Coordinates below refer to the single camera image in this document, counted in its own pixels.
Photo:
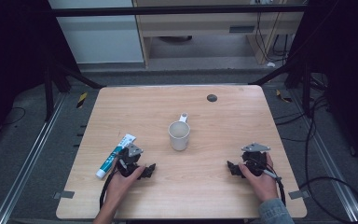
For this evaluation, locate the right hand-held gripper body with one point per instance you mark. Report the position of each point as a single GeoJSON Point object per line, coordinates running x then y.
{"type": "Point", "coordinates": [255, 158]}

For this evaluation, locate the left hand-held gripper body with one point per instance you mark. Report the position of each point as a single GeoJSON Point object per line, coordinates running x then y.
{"type": "Point", "coordinates": [130, 160]}

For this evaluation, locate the person's left hand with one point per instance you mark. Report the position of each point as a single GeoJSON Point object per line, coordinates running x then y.
{"type": "Point", "coordinates": [121, 186]}

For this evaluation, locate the person's right hand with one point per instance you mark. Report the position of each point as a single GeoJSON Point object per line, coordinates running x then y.
{"type": "Point", "coordinates": [262, 185]}

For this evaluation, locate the white and teal toothpaste tube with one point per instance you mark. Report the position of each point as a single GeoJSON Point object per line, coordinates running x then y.
{"type": "Point", "coordinates": [114, 156]}

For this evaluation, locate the white cup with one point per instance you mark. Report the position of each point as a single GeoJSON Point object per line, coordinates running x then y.
{"type": "Point", "coordinates": [179, 134]}

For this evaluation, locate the yellow and black tape strip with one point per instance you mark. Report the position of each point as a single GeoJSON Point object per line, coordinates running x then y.
{"type": "Point", "coordinates": [282, 96]}
{"type": "Point", "coordinates": [81, 99]}

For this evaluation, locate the grey round table grommet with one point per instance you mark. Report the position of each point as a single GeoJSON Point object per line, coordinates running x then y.
{"type": "Point", "coordinates": [212, 98]}

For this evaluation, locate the black metal stand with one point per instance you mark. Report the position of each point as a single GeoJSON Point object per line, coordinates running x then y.
{"type": "Point", "coordinates": [306, 90]}
{"type": "Point", "coordinates": [48, 93]}

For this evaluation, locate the white cabinet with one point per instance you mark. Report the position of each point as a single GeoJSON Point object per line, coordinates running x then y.
{"type": "Point", "coordinates": [99, 37]}

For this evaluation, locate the wooden desk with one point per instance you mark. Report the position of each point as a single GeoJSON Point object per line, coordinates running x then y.
{"type": "Point", "coordinates": [199, 25]}

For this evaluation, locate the grey metal table bracket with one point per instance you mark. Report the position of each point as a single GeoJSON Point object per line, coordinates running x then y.
{"type": "Point", "coordinates": [64, 194]}
{"type": "Point", "coordinates": [299, 194]}

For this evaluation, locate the aluminium floor rail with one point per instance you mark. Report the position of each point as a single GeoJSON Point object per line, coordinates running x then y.
{"type": "Point", "coordinates": [326, 158]}
{"type": "Point", "coordinates": [28, 158]}

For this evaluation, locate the black horizontal frame bar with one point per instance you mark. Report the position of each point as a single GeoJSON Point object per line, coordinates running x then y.
{"type": "Point", "coordinates": [167, 11]}

